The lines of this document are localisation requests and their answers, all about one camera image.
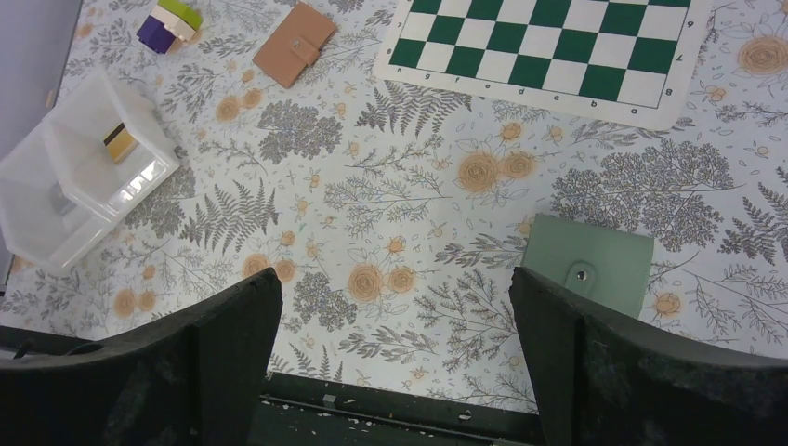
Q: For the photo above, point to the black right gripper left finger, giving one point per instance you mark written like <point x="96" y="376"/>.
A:
<point x="192" y="377"/>

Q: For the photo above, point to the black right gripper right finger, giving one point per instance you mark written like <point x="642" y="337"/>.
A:
<point x="600" y="377"/>

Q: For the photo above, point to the green card holder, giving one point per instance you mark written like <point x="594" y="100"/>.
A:
<point x="608" y="267"/>

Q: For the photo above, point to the gold card in tray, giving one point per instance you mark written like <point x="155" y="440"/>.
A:
<point x="119" y="143"/>

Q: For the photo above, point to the clear plastic divided tray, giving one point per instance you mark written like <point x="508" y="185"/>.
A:
<point x="61" y="193"/>

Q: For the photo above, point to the floral table cloth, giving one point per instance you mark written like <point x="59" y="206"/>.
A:
<point x="394" y="214"/>

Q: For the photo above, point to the green white chess mat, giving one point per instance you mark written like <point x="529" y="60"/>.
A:
<point x="625" y="62"/>

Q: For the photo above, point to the purple toy block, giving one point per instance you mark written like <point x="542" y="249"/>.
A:
<point x="153" y="34"/>

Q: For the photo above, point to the cream toy block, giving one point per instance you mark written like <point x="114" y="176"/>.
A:
<point x="173" y="23"/>

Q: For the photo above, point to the brown leather wallet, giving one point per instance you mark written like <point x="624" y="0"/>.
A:
<point x="295" y="45"/>

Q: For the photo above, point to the lime green toy block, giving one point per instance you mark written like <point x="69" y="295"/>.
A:
<point x="190" y="15"/>

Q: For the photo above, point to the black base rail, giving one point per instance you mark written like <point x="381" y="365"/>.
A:
<point x="295" y="410"/>

